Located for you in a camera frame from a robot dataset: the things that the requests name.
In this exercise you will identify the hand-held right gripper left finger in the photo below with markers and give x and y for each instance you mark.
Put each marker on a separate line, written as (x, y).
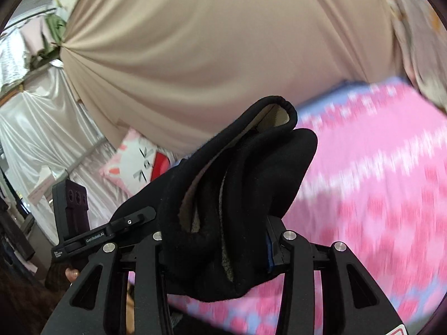
(148, 268)

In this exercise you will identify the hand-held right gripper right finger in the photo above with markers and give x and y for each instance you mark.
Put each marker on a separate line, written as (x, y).
(270, 254)

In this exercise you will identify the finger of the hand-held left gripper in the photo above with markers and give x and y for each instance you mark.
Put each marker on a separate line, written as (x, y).
(134, 218)

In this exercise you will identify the black pants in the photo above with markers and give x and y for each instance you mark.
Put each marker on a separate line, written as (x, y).
(209, 199)

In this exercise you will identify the person's left forearm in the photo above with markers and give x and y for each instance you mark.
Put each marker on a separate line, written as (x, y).
(28, 303)

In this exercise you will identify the person's left hand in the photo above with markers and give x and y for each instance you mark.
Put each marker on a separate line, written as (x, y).
(72, 274)

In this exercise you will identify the cat face pillow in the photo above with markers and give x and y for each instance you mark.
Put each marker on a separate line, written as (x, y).
(122, 167)

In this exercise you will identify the dark furniture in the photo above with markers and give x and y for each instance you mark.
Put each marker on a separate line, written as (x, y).
(17, 237)

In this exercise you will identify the white satin curtain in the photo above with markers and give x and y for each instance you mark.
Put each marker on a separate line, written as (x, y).
(42, 129)

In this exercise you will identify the pink floral bed sheet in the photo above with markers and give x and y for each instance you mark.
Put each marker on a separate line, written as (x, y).
(366, 181)

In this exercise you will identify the green hanging cloth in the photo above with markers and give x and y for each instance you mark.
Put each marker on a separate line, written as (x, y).
(56, 28)

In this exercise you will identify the beige curtain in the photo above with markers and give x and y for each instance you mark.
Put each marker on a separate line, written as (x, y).
(209, 42)

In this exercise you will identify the beige floral quilt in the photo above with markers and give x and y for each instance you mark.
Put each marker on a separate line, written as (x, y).
(419, 42)

